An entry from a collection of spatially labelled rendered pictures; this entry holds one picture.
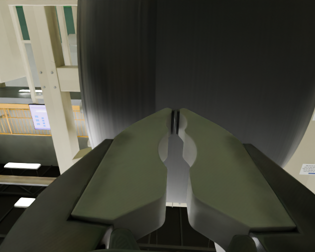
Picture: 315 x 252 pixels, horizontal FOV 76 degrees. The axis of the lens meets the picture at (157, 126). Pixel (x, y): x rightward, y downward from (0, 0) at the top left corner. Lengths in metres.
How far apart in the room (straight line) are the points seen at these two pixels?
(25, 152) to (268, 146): 14.02
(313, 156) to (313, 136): 0.05
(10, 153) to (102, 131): 14.53
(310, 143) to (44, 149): 13.12
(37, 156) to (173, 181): 13.64
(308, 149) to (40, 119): 4.50
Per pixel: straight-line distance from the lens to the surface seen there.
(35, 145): 13.49
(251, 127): 0.24
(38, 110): 4.64
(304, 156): 0.57
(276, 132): 0.26
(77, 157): 1.07
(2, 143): 14.70
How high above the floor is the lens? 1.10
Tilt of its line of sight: 24 degrees up
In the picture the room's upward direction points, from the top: 179 degrees counter-clockwise
